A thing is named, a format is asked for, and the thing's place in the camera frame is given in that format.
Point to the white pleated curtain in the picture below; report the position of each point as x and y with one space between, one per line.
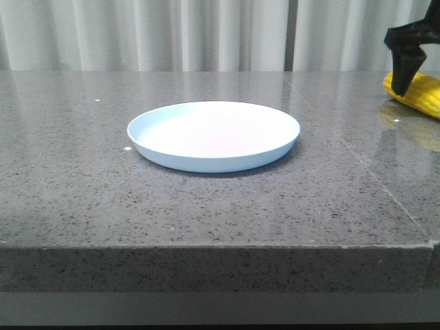
196 36

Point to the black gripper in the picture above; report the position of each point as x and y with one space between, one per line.
405 43

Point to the light blue round plate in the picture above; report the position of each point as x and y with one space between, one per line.
213 136

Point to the yellow corn cob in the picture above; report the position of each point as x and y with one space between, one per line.
422 94

